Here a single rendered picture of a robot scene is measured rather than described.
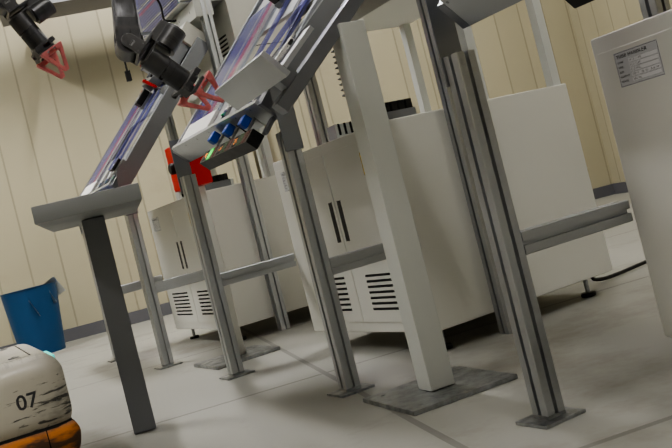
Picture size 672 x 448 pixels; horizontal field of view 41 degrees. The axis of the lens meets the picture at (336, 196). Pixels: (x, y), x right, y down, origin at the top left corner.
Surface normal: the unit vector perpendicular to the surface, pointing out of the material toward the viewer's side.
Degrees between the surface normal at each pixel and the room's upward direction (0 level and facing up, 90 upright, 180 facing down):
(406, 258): 90
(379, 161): 90
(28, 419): 90
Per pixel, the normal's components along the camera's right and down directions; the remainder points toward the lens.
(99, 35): 0.24, -0.07
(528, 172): 0.47, -0.12
